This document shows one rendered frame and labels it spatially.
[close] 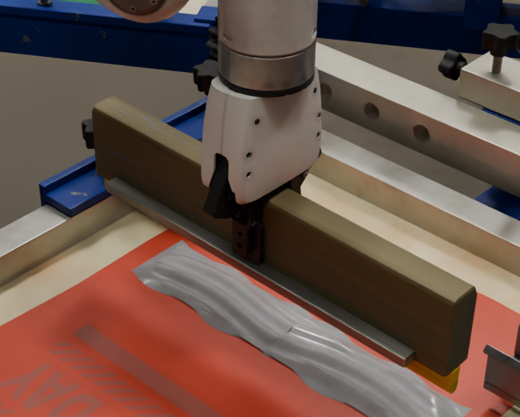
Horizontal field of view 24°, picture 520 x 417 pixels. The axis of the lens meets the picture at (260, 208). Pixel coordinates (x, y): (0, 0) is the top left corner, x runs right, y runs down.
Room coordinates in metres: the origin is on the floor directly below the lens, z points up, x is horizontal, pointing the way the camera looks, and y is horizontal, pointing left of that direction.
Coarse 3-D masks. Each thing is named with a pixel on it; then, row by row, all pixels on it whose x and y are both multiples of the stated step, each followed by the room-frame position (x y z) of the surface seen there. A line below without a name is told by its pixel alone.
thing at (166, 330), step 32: (128, 256) 0.97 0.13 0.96; (96, 288) 0.92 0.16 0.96; (128, 288) 0.92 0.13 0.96; (32, 320) 0.87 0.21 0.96; (64, 320) 0.87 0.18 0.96; (96, 320) 0.87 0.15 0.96; (128, 320) 0.87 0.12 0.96; (160, 320) 0.87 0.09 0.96; (192, 320) 0.87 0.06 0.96; (0, 352) 0.82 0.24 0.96; (32, 352) 0.82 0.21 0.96; (160, 352) 0.82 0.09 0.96; (192, 352) 0.82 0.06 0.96; (224, 352) 0.82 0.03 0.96; (256, 352) 0.82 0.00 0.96; (192, 384) 0.78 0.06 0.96
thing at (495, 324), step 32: (320, 320) 0.87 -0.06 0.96; (480, 320) 0.87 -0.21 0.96; (512, 320) 0.87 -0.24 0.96; (480, 352) 0.82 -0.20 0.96; (512, 352) 0.82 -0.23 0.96; (224, 384) 0.78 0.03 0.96; (256, 384) 0.78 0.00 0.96; (288, 384) 0.78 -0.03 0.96; (480, 384) 0.78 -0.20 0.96; (256, 416) 0.74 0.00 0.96; (288, 416) 0.74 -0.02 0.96; (320, 416) 0.74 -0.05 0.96; (352, 416) 0.74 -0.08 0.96; (480, 416) 0.74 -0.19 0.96
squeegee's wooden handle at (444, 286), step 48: (96, 144) 0.95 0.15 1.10; (144, 144) 0.90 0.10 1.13; (192, 144) 0.89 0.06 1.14; (144, 192) 0.91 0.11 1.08; (192, 192) 0.86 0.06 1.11; (288, 192) 0.82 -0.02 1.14; (288, 240) 0.79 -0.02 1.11; (336, 240) 0.76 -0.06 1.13; (384, 240) 0.75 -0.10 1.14; (336, 288) 0.75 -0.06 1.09; (384, 288) 0.72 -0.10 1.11; (432, 288) 0.70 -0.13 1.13; (432, 336) 0.69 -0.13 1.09
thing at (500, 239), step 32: (320, 160) 1.11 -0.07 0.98; (352, 160) 1.09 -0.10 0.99; (384, 160) 1.09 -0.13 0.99; (352, 192) 1.08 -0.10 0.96; (384, 192) 1.05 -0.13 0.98; (416, 192) 1.03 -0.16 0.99; (448, 192) 1.03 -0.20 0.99; (32, 224) 0.98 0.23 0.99; (64, 224) 0.98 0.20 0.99; (96, 224) 1.01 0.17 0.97; (416, 224) 1.02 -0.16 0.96; (448, 224) 1.00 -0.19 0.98; (480, 224) 0.98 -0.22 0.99; (512, 224) 0.98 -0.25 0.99; (0, 256) 0.92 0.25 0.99; (32, 256) 0.95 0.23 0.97; (480, 256) 0.97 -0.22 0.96; (512, 256) 0.94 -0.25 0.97
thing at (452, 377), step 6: (108, 180) 0.96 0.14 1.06; (414, 360) 0.71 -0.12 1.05; (420, 366) 0.71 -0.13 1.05; (432, 372) 0.70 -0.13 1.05; (450, 372) 0.69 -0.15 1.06; (456, 372) 0.69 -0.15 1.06; (444, 378) 0.69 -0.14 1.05; (450, 378) 0.69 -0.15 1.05; (456, 378) 0.69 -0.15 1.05; (450, 384) 0.69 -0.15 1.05
